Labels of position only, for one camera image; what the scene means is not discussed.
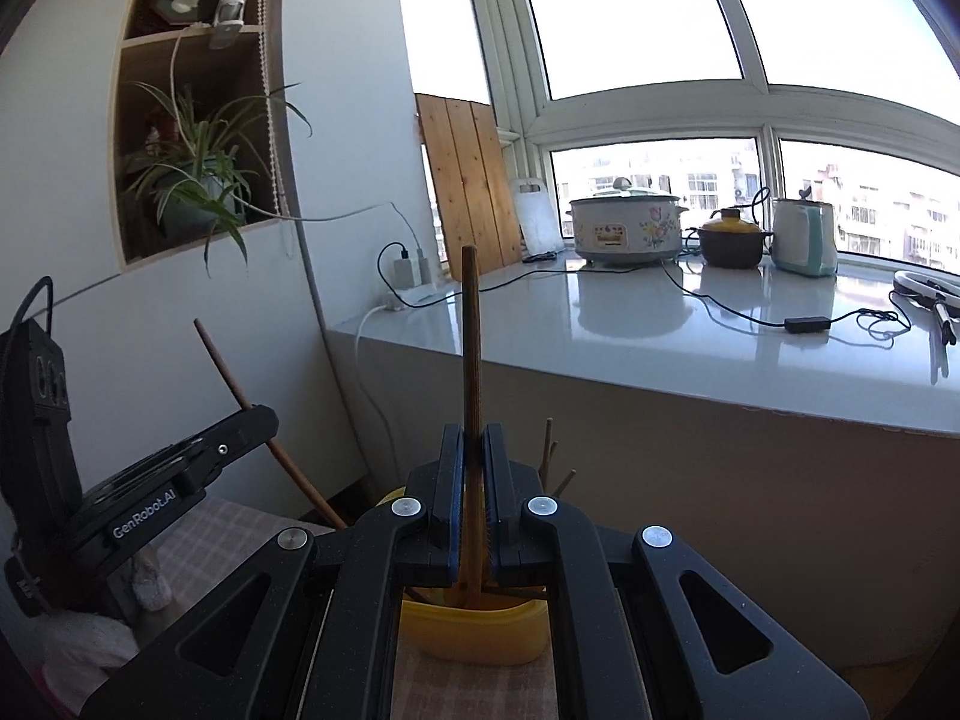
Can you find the yellow plastic container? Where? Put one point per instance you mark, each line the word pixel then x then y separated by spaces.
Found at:
pixel 480 634

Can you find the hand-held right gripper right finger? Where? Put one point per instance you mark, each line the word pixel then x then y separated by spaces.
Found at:
pixel 491 532

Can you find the dark pot with yellow lid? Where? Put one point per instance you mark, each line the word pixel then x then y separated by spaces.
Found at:
pixel 731 247

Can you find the person's left hand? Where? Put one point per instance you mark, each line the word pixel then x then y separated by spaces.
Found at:
pixel 154 585

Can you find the white window frame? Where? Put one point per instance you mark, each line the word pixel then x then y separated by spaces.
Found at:
pixel 525 52

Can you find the pale green plant pot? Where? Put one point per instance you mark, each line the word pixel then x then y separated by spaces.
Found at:
pixel 187 214

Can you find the brown chopstick with red end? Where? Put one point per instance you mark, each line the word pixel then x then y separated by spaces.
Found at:
pixel 548 450

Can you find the white cutting board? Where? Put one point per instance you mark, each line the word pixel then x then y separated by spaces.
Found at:
pixel 536 221

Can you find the white counter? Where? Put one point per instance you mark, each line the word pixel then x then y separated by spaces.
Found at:
pixel 637 330

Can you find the brown wooden chopstick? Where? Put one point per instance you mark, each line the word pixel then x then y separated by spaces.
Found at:
pixel 471 352
pixel 568 481
pixel 225 375
pixel 556 465

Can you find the pale teal electric kettle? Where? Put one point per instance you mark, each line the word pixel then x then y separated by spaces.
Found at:
pixel 806 236

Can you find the white power strip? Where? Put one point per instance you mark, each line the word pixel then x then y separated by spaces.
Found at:
pixel 420 294

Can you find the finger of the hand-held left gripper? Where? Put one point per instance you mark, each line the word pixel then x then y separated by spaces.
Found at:
pixel 232 435

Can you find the white charger plug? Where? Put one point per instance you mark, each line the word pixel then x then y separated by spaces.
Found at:
pixel 424 270
pixel 403 271

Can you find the white floral slow cooker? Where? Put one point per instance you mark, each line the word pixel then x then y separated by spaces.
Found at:
pixel 622 229

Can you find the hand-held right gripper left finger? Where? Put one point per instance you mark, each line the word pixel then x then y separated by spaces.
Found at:
pixel 452 525

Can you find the red flowering plant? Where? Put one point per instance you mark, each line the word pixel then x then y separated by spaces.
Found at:
pixel 157 139

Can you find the wooden wall shelf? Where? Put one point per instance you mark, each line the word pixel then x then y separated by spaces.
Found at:
pixel 150 41

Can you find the wooden plank board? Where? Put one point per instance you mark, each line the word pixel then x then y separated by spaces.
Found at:
pixel 465 180

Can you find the pink checkered cloth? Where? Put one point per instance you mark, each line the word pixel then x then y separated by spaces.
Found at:
pixel 225 540

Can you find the spider plant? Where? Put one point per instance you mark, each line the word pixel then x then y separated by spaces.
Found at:
pixel 195 157

